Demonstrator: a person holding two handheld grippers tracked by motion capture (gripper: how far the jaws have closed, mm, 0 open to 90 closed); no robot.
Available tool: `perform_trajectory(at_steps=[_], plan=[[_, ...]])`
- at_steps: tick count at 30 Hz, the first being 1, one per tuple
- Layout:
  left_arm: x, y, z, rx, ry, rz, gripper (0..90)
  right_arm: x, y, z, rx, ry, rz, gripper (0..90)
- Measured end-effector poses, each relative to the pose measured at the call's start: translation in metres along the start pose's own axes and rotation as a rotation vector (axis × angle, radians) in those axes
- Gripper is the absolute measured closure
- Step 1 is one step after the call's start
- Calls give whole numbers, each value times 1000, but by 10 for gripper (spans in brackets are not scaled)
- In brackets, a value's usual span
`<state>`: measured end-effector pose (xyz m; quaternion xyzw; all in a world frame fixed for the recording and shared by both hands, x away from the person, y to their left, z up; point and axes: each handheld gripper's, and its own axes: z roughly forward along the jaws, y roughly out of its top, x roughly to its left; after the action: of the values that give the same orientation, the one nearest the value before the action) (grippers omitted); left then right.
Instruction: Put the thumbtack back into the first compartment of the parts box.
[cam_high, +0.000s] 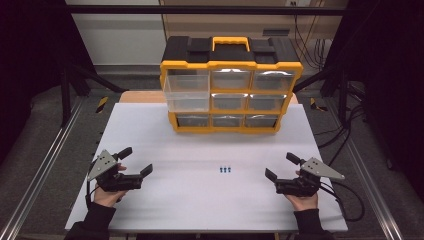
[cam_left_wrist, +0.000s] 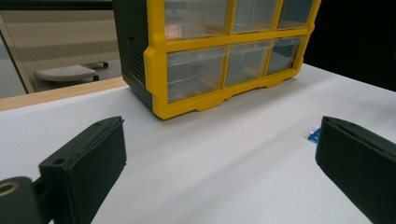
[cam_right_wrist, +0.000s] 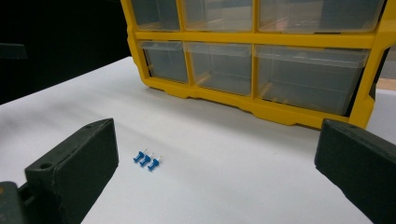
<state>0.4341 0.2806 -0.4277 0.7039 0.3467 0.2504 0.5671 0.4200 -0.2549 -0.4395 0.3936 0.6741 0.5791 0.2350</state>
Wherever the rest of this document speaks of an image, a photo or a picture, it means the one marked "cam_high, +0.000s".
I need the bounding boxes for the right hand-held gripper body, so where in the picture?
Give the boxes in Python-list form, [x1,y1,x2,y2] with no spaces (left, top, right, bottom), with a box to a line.
[275,157,346,198]

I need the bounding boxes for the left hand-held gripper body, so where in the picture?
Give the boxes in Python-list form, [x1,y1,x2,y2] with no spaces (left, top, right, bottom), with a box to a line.
[87,149,145,193]

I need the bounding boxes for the person's right hand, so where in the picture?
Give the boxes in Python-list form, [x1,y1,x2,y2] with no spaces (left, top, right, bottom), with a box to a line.
[284,169,320,212]

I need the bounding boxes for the person's left hand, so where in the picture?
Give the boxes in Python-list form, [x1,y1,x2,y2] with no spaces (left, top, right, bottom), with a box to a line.
[93,164,130,208]

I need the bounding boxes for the yellow black hazard tape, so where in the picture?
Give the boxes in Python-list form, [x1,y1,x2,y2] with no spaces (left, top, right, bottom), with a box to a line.
[309,97,329,113]
[95,96,110,114]

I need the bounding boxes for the pulled-out clear plastic drawer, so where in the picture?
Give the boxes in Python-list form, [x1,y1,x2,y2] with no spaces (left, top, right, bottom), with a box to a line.
[162,73,212,113]

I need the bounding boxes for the black metal stand strut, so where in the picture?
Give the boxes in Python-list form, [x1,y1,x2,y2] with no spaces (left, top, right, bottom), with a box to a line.
[292,64,350,129]
[60,62,130,128]

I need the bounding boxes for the set of closed clear drawers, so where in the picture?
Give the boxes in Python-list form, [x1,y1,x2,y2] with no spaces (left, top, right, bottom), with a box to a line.
[175,68,296,129]

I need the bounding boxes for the black curtain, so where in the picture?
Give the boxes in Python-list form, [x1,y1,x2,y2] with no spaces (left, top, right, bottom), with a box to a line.
[0,0,96,166]
[324,0,424,201]

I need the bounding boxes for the yellow black organizer cabinet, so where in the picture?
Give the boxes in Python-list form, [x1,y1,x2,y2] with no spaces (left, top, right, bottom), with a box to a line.
[159,35,305,135]

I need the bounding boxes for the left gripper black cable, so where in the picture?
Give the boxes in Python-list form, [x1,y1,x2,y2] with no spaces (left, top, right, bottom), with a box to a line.
[85,162,101,209]

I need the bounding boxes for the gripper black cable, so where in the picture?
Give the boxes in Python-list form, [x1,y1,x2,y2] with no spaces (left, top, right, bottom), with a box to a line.
[85,162,101,209]
[319,179,366,223]

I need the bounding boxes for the black floor cables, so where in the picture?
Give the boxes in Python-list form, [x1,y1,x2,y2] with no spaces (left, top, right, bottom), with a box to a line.
[315,81,369,168]

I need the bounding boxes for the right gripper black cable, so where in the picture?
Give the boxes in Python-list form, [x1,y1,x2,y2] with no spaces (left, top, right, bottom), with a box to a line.
[319,179,366,223]

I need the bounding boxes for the aluminium rail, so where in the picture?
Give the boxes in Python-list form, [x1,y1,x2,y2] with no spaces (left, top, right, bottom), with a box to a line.
[0,98,85,240]
[328,99,405,240]

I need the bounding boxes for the hanging black wall cables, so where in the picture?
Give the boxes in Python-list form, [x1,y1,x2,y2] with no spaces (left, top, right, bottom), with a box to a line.
[293,13,335,72]

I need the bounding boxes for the white wall panel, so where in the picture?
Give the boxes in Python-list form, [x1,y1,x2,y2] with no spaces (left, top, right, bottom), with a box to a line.
[70,0,168,66]

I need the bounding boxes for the grey wall vent plate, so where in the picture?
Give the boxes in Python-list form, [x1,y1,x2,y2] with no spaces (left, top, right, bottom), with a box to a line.
[262,28,291,38]

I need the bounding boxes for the white wall socket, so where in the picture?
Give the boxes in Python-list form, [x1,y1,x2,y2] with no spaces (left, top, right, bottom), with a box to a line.
[285,0,311,8]

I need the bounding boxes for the black frame crossbar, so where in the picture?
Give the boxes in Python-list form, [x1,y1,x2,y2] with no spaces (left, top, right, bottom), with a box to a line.
[65,4,348,16]

